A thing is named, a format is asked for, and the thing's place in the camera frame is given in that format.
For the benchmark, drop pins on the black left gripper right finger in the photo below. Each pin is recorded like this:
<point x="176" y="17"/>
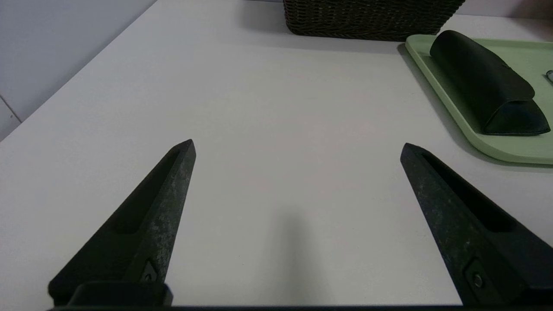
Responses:
<point x="466" y="233"/>

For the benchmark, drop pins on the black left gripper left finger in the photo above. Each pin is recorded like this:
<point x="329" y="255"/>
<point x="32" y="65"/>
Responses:
<point x="142" y="233"/>

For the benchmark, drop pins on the black glasses case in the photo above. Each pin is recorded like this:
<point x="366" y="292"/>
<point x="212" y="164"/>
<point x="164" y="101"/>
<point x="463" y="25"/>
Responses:
<point x="484" y="77"/>

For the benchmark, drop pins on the white pen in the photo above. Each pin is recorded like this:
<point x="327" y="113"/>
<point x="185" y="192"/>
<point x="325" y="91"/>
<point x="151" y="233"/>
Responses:
<point x="550" y="76"/>

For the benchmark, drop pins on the dark brown wicker basket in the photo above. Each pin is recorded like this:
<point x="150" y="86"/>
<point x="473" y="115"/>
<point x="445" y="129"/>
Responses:
<point x="371" y="19"/>

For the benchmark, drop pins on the light green plastic tray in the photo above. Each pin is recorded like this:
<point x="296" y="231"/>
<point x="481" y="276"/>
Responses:
<point x="522" y="147"/>

